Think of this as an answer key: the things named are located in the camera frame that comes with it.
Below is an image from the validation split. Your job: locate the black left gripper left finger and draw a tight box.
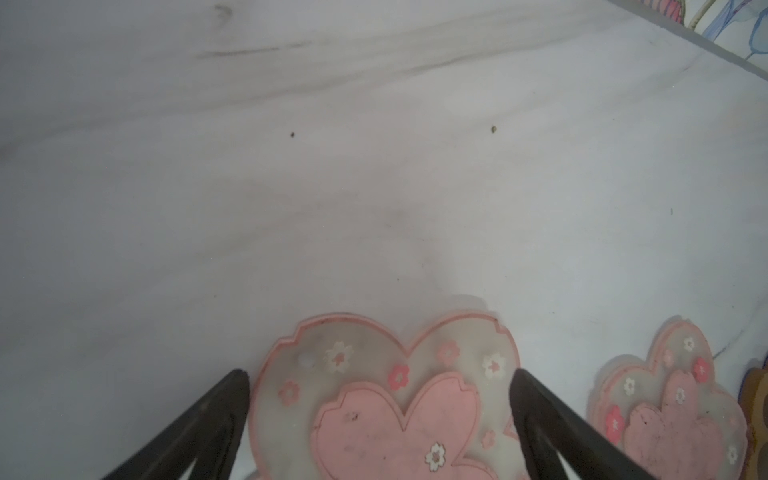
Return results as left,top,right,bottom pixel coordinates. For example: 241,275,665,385
105,369,250,480

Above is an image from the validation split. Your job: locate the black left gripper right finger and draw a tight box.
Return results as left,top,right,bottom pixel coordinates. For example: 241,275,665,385
509,369,652,480

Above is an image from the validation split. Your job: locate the pink flower coaster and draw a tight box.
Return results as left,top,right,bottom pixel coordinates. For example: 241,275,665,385
248,311,528,479
587,316,748,479

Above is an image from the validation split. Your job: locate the cork paw coaster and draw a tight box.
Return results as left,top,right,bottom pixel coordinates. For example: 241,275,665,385
739,363,767,480

